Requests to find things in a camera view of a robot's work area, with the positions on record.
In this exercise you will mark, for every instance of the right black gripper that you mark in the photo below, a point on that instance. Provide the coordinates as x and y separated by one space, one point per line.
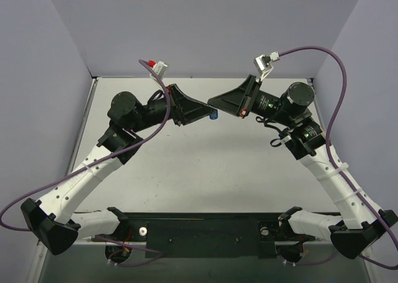
249 96

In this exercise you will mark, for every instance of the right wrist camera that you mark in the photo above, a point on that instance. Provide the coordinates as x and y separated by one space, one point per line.
263 66

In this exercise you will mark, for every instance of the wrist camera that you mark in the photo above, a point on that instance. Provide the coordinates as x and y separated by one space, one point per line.
263 66
160 68

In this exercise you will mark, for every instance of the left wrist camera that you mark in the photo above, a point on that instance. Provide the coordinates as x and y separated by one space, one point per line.
160 68

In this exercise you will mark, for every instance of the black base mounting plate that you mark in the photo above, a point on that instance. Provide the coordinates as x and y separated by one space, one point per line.
208 235

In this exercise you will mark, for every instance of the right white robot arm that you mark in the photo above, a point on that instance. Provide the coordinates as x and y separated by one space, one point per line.
361 222

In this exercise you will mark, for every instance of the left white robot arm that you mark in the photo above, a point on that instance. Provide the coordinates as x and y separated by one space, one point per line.
53 217

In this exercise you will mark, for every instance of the blue key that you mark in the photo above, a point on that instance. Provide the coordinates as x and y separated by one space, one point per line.
214 115

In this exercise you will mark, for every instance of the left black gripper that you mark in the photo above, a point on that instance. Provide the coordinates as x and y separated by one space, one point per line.
175 104

